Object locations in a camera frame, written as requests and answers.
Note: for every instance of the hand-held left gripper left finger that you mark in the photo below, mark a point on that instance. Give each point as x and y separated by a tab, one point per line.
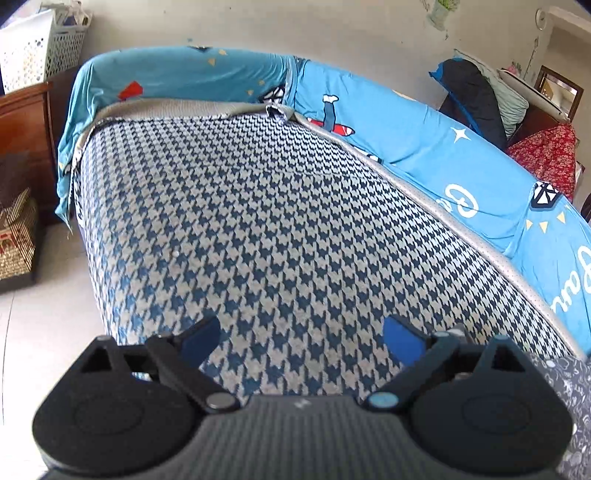
201	344

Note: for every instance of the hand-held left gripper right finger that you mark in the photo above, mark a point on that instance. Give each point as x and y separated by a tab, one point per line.
401	341

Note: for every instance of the grey doodle-print fleece jacket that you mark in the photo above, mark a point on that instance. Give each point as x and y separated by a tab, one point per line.
577	406

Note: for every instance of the houndstooth sofa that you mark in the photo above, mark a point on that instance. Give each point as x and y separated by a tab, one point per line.
258	221

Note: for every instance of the blue printed sheet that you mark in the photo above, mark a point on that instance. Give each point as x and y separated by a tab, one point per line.
415	129

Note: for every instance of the red floral cloth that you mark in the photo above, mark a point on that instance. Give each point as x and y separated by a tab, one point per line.
545	157

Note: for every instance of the pile of dark bedding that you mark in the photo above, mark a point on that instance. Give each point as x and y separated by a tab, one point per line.
475	101

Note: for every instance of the wooden headboard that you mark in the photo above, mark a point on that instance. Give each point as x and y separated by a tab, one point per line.
531	124

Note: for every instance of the brown wooden cabinet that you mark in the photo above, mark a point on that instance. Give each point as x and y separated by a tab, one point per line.
27	129

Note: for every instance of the white board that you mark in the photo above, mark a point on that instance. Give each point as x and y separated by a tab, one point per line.
531	87

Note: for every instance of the pink flowers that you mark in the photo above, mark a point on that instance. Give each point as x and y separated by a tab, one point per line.
513	69

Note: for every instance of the brown wooden door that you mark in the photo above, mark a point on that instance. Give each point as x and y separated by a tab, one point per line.
541	76

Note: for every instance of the small pale plastic basket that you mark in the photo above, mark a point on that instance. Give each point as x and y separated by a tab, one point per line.
69	46

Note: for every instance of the large white plastic basket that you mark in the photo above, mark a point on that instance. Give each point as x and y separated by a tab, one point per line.
23	55

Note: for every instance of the flower vase wall sticker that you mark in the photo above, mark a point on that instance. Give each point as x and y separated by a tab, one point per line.
438	16

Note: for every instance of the wall clock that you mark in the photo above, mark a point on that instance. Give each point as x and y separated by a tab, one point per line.
541	19

